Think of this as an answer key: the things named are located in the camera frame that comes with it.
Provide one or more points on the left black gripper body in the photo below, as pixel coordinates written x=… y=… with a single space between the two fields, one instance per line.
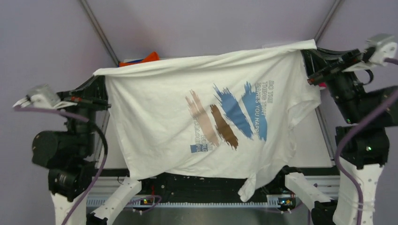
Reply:
x=86 y=101

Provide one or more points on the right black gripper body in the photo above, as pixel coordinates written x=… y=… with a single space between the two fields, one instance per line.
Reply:
x=337 y=62

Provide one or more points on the white printed t-shirt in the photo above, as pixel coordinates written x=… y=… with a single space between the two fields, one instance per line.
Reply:
x=220 y=116

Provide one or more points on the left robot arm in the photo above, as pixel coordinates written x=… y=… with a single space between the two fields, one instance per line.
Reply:
x=71 y=156

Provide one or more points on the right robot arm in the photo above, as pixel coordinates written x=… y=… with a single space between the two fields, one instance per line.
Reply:
x=363 y=145

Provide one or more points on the pink crumpled t-shirt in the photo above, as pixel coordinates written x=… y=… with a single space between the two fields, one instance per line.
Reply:
x=322 y=86

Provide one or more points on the orange folded t-shirt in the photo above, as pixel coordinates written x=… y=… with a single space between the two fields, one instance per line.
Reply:
x=149 y=58

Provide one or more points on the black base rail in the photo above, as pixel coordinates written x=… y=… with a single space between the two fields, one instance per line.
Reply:
x=183 y=196

